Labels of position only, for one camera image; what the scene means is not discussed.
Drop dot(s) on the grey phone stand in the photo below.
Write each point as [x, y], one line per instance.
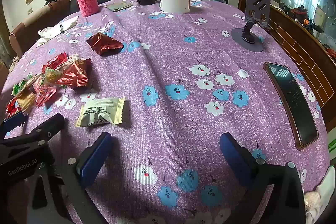
[248, 39]

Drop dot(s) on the white paper with pen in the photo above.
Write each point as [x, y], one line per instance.
[52, 31]

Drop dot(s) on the green booklet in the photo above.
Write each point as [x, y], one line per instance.
[119, 6]

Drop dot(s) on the pale green snack packet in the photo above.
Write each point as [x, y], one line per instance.
[101, 113]

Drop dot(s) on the wooden cabinet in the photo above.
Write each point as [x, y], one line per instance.
[296, 45]

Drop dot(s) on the black pen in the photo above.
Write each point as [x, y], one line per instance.
[62, 29]

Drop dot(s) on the purple floral tablecloth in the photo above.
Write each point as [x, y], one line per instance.
[170, 69]

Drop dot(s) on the dark red foil snack packet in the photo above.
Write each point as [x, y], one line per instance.
[103, 44]

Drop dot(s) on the pile of mixed snack packets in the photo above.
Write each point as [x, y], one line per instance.
[73, 73]

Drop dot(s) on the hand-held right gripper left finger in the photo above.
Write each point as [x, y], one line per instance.
[94, 158]

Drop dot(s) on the wall socket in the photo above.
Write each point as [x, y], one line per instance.
[30, 11]

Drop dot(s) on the white cloth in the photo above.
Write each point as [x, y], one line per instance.
[321, 195]

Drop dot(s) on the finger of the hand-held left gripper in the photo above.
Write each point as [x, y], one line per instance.
[15, 120]
[50, 125]

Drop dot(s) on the brown armchair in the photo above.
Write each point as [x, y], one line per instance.
[31, 24]

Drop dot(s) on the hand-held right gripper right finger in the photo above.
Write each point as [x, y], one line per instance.
[235, 158]

